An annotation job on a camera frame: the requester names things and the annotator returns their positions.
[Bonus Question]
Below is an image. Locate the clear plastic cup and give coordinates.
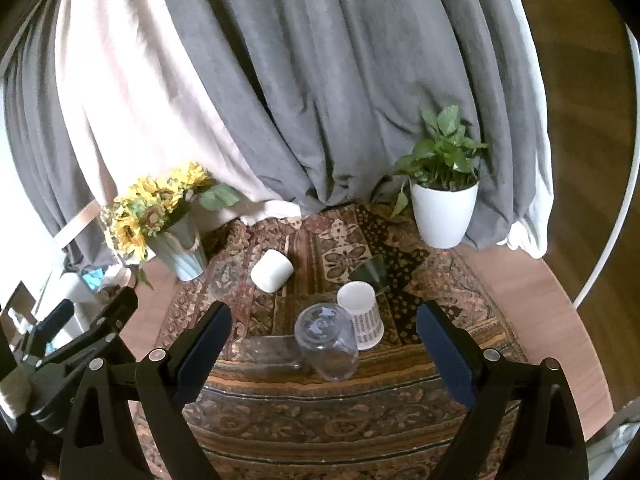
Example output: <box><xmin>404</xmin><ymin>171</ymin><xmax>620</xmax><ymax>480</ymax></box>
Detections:
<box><xmin>294</xmin><ymin>302</ymin><xmax>359</xmax><ymax>382</ymax></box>

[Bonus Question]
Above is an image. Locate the clear glass lying down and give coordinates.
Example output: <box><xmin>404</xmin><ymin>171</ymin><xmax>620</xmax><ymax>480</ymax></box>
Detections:
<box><xmin>234</xmin><ymin>335</ymin><xmax>304</xmax><ymax>373</ymax></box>

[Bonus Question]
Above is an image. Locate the white patterned paper cup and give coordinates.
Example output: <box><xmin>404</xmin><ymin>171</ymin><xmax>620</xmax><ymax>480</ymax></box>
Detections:
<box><xmin>336</xmin><ymin>281</ymin><xmax>384</xmax><ymax>350</ymax></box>

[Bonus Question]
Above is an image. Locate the plain white cup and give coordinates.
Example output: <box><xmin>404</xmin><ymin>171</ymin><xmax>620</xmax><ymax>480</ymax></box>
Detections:
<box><xmin>250</xmin><ymin>249</ymin><xmax>294</xmax><ymax>294</ymax></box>

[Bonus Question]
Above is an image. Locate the dark green cup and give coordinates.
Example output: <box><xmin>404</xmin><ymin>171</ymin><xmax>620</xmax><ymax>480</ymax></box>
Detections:
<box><xmin>349</xmin><ymin>255</ymin><xmax>390</xmax><ymax>296</ymax></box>

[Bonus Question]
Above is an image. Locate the grey metal bucket vase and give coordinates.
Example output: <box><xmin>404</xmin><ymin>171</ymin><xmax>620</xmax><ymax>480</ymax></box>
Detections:
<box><xmin>148</xmin><ymin>214</ymin><xmax>207</xmax><ymax>282</ymax></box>

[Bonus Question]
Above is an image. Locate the yellow sunflower bouquet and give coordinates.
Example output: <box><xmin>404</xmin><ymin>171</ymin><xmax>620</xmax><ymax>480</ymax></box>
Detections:
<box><xmin>100</xmin><ymin>162</ymin><xmax>243</xmax><ymax>285</ymax></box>

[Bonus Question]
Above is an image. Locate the patterned brown table cloth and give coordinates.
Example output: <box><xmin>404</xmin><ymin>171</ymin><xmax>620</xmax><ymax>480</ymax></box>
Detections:
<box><xmin>124</xmin><ymin>206</ymin><xmax>524</xmax><ymax>479</ymax></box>

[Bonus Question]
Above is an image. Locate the white plant pot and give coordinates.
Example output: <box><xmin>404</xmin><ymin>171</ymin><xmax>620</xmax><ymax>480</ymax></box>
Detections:
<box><xmin>410</xmin><ymin>183</ymin><xmax>478</xmax><ymax>249</ymax></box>

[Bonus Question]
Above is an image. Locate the green potted plant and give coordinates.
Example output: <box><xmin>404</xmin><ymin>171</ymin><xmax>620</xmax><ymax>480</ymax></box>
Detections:
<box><xmin>393</xmin><ymin>105</ymin><xmax>489</xmax><ymax>192</ymax></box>

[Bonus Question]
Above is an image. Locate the grey curtain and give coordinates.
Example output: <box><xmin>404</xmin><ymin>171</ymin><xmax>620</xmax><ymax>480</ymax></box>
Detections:
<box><xmin>1</xmin><ymin>0</ymin><xmax>553</xmax><ymax>258</ymax></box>

